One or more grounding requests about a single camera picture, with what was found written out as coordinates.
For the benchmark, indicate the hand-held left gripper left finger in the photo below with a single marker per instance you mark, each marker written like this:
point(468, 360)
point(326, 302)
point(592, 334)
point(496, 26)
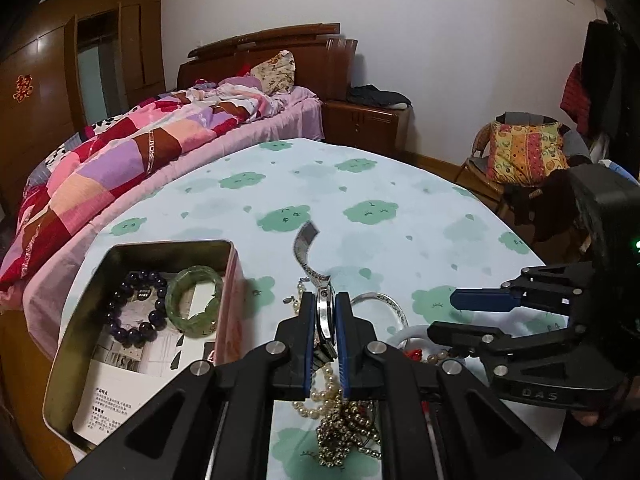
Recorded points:
point(307, 320)

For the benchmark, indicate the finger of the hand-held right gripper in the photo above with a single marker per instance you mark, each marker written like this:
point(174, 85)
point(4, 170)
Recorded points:
point(480, 300)
point(530, 360)

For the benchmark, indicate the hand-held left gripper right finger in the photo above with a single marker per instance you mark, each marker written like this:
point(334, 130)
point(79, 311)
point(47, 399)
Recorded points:
point(342, 320)

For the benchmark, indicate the silver bangle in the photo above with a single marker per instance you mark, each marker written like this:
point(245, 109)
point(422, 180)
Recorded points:
point(395, 305)

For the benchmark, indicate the silver wristwatch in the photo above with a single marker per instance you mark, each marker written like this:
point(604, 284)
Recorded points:
point(305, 245)

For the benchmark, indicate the metal tin box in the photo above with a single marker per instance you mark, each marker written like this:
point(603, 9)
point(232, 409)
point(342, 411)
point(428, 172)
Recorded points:
point(82, 315)

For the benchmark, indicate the person's right hand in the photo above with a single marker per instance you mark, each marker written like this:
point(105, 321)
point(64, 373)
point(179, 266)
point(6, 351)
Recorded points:
point(586, 417)

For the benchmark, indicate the white bangle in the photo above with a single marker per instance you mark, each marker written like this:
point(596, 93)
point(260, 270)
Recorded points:
point(415, 331)

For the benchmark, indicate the dark cloth on chair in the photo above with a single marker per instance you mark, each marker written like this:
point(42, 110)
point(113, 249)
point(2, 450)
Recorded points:
point(545, 205)

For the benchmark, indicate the colourful patterned cushion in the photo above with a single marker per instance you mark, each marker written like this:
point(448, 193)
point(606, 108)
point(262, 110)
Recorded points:
point(527, 152)

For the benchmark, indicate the green jade bangle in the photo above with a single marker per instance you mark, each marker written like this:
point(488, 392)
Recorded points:
point(173, 305)

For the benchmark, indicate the red hanging garment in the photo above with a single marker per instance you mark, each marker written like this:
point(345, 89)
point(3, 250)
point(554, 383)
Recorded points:
point(572, 92)

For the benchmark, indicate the wicker chair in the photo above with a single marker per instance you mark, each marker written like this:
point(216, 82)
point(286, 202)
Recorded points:
point(475, 146)

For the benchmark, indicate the black hanging coat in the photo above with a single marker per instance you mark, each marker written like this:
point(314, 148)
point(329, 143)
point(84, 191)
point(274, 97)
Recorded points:
point(602, 75)

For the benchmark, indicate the printed paper leaflet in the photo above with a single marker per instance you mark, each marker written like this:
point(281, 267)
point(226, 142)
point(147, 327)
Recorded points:
point(125, 385)

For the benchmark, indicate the wooden nightstand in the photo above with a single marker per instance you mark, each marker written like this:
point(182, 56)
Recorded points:
point(360, 122)

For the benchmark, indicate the bed with pink sheet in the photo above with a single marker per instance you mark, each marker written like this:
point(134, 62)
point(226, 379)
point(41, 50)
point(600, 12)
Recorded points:
point(165, 175)

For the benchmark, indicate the dark folded clothes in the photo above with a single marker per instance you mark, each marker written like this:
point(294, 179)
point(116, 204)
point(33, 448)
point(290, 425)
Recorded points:
point(375, 95)

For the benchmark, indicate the patchwork quilt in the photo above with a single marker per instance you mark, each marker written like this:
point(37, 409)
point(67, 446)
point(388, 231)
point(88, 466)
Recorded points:
point(125, 150)

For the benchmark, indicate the floral pillow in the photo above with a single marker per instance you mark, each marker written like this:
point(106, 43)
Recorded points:
point(275, 72)

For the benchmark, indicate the wooden headboard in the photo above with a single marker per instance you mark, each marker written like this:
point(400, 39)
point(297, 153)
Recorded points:
point(310, 60)

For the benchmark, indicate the wooden wardrobe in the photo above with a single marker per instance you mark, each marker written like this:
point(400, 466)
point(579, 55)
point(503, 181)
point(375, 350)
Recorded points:
point(45, 130)

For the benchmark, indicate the red paper decoration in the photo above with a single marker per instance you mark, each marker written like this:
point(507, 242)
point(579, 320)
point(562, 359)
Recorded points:
point(22, 89)

